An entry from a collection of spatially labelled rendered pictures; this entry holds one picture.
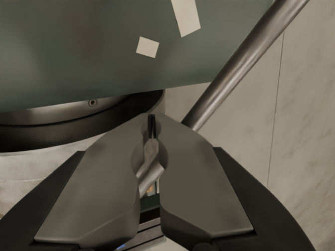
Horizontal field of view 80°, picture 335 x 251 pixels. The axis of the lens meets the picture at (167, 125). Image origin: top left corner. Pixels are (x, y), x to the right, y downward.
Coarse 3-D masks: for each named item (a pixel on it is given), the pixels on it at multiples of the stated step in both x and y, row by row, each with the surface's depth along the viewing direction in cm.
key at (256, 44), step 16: (288, 0) 8; (304, 0) 8; (272, 16) 9; (288, 16) 9; (256, 32) 9; (272, 32) 9; (240, 48) 10; (256, 48) 9; (240, 64) 10; (224, 80) 10; (240, 80) 10; (208, 96) 11; (224, 96) 11; (192, 112) 12; (208, 112) 11; (192, 128) 12; (144, 176) 15; (144, 192) 15
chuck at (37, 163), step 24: (144, 96) 29; (72, 120) 23; (96, 120) 23; (120, 120) 23; (0, 144) 19; (24, 144) 19; (48, 144) 19; (72, 144) 20; (0, 168) 19; (24, 168) 19; (48, 168) 20
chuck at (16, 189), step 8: (152, 136) 28; (152, 144) 28; (144, 152) 27; (152, 152) 29; (144, 168) 28; (0, 184) 20; (8, 184) 20; (16, 184) 20; (24, 184) 20; (32, 184) 21; (0, 192) 21; (8, 192) 21; (16, 192) 21; (24, 192) 21; (0, 200) 22; (8, 200) 22; (16, 200) 22; (0, 208) 23; (8, 208) 22
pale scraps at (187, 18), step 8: (176, 0) 15; (184, 0) 15; (192, 0) 15; (176, 8) 15; (184, 8) 15; (192, 8) 15; (176, 16) 15; (184, 16) 16; (192, 16) 16; (184, 24) 16; (192, 24) 16; (184, 32) 16; (144, 40) 15; (152, 40) 16; (144, 48) 16; (152, 48) 16; (152, 56) 16
